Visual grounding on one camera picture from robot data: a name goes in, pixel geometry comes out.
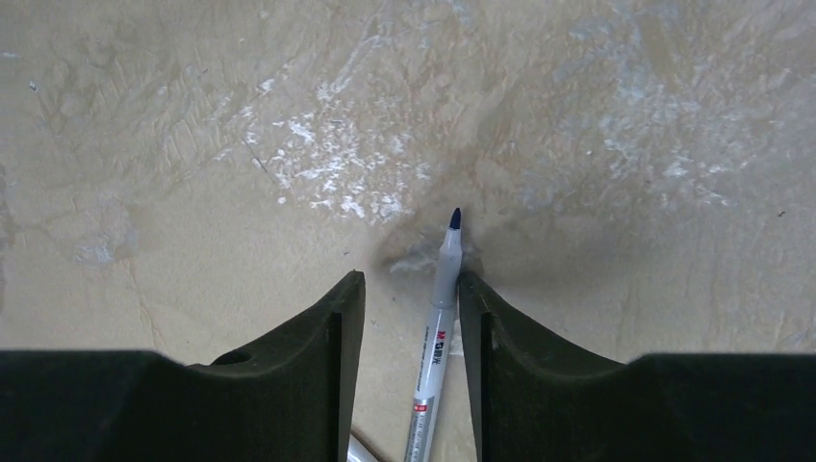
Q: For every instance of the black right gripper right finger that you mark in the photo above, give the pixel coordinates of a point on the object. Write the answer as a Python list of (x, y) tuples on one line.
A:
[(536, 396)]

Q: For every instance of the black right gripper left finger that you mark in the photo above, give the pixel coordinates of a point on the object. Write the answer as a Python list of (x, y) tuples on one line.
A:
[(286, 396)]

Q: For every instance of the grey marker pen blue tip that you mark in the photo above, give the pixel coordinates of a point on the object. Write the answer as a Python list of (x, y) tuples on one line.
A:
[(438, 333)]

